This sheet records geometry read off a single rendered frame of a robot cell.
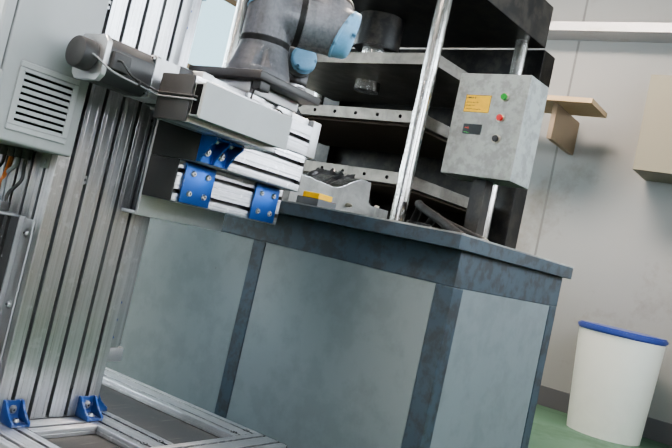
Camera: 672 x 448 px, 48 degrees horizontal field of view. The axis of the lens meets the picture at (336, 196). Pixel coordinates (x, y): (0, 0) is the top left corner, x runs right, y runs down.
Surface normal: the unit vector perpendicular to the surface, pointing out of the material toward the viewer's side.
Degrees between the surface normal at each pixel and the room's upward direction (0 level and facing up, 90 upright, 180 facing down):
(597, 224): 90
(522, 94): 90
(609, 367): 94
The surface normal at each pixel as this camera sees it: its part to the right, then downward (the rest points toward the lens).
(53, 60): 0.81, 0.14
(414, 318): -0.62, -0.18
